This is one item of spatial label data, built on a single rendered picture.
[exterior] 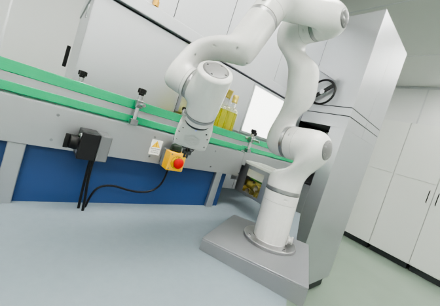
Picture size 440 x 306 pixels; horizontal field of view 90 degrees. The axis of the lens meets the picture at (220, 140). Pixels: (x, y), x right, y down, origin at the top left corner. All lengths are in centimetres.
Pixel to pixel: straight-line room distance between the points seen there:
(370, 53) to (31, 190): 205
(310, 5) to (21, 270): 92
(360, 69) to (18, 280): 201
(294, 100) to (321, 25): 22
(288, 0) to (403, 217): 410
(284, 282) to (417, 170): 394
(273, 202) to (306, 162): 18
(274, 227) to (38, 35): 382
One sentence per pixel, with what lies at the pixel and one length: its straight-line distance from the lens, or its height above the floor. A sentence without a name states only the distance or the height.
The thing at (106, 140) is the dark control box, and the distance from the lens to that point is 74.
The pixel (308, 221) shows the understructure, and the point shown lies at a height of 67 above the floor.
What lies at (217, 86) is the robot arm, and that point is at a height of 121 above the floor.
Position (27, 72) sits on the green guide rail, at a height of 112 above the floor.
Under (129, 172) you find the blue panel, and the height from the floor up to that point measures 87.
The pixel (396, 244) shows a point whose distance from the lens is 457.
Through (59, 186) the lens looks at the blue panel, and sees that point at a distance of 88.
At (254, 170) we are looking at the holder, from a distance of 116.
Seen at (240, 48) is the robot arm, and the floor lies 133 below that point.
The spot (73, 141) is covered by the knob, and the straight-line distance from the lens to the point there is 75.
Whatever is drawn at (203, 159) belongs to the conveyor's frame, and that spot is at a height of 98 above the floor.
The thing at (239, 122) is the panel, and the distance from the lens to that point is 145.
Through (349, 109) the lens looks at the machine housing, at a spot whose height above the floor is 155.
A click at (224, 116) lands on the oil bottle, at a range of 118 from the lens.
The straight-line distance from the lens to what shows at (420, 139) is 458.
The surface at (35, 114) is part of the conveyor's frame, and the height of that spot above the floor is 101.
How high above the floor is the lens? 113
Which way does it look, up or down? 3 degrees down
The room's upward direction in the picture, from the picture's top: 18 degrees clockwise
